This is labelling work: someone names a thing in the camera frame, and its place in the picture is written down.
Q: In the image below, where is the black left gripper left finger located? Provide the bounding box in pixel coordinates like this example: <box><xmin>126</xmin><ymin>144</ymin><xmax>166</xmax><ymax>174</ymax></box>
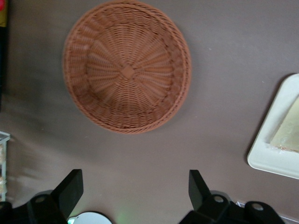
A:
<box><xmin>26</xmin><ymin>169</ymin><xmax>84</xmax><ymax>224</ymax></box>

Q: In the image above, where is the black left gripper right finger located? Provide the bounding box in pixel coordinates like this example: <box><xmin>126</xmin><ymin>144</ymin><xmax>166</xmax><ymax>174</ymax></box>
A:
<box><xmin>188</xmin><ymin>169</ymin><xmax>231</xmax><ymax>224</ymax></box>

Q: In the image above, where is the triangle sandwich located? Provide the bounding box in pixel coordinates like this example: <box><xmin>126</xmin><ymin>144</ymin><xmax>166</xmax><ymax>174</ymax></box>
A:
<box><xmin>270</xmin><ymin>95</ymin><xmax>299</xmax><ymax>154</ymax></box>

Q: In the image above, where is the cream plastic tray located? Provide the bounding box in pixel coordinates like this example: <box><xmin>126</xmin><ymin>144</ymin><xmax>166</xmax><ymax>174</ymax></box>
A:
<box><xmin>247</xmin><ymin>73</ymin><xmax>299</xmax><ymax>180</ymax></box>

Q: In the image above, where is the round brown wicker basket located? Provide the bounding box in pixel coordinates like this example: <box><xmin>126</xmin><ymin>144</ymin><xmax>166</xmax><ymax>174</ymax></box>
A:
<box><xmin>63</xmin><ymin>0</ymin><xmax>192</xmax><ymax>135</ymax></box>

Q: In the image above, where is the yellow black control box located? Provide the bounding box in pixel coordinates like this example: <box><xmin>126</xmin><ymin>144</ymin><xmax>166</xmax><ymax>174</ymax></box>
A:
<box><xmin>0</xmin><ymin>0</ymin><xmax>10</xmax><ymax>113</ymax></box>

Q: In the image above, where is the white wire rack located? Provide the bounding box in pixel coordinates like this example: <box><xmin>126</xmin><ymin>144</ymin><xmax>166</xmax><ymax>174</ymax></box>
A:
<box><xmin>0</xmin><ymin>131</ymin><xmax>11</xmax><ymax>203</ymax></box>

